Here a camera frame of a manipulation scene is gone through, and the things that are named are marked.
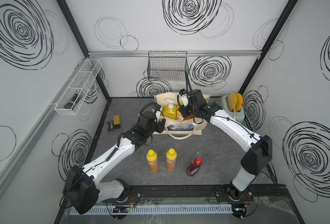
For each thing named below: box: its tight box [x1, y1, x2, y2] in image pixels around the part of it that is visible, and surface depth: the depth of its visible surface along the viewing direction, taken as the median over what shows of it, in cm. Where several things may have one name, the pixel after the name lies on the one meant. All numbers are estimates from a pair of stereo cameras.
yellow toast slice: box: [227, 91, 238, 112], surface depth 93 cm
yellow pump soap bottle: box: [163, 98, 178, 120], surface depth 86 cm
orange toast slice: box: [235, 93, 243, 112], surface depth 91 cm
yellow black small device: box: [106, 114, 122, 132], surface depth 102 cm
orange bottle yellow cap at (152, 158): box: [146, 149, 159, 173], surface depth 69 cm
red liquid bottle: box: [186, 157, 203, 177], surface depth 71 cm
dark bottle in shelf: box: [63, 93, 83, 111], surface depth 68 cm
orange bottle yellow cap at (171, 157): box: [165, 148, 178, 171], surface depth 69 cm
